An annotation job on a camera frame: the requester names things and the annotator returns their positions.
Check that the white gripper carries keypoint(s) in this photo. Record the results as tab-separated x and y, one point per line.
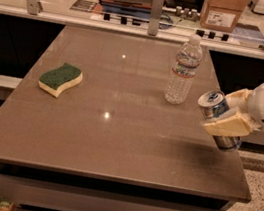
238	124

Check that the grey table base drawers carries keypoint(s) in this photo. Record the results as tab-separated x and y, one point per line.
104	204

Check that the green yellow sponge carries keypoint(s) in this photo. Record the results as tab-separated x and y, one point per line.
60	79

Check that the middle metal glass bracket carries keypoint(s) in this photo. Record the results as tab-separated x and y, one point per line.
155	16

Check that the silver blue redbull can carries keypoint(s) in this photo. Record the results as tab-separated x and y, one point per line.
213	104

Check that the brown cardboard box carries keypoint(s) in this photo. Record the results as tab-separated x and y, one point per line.
221	15

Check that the clear plastic water bottle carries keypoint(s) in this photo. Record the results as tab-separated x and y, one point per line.
183	71

